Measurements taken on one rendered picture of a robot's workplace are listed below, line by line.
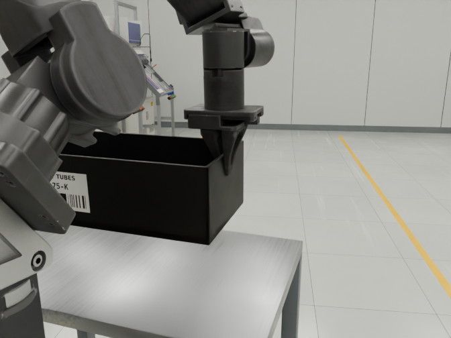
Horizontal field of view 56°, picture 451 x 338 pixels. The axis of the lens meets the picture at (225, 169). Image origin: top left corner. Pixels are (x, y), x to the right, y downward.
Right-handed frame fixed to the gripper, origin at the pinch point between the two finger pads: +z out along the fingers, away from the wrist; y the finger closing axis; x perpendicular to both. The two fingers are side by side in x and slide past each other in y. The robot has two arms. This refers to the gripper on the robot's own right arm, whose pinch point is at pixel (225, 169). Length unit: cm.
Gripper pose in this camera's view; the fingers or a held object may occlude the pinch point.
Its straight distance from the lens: 62.7
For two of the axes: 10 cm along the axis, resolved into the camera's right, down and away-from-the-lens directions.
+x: -3.1, 2.8, -9.1
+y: -9.5, -0.7, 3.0
